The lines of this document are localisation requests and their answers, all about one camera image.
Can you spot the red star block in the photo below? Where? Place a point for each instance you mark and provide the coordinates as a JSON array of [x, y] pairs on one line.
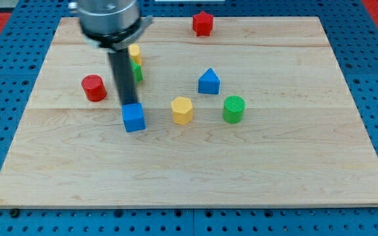
[[202, 23]]

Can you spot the red cylinder block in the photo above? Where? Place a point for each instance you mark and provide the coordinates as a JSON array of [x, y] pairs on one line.
[[94, 88]]

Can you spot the green cylinder block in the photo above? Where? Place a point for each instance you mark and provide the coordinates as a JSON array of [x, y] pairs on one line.
[[233, 109]]

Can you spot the blue triangle block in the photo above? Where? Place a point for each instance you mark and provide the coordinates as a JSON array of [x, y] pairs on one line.
[[209, 83]]

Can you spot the green block behind rod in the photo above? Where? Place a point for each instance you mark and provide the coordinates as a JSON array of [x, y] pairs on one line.
[[137, 71]]

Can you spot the wooden board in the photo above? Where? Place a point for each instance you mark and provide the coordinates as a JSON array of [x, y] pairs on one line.
[[301, 142]]

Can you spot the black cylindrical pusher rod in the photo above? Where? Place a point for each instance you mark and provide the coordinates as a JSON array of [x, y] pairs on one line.
[[120, 62]]

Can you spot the yellow block behind rod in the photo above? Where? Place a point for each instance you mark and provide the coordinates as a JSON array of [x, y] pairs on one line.
[[135, 53]]

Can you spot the yellow hexagon block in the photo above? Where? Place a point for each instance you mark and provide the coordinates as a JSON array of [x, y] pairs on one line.
[[183, 111]]

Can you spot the blue cube block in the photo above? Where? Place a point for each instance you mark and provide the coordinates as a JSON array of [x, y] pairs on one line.
[[133, 117]]

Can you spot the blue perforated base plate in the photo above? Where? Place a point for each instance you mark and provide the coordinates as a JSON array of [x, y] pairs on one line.
[[25, 41]]

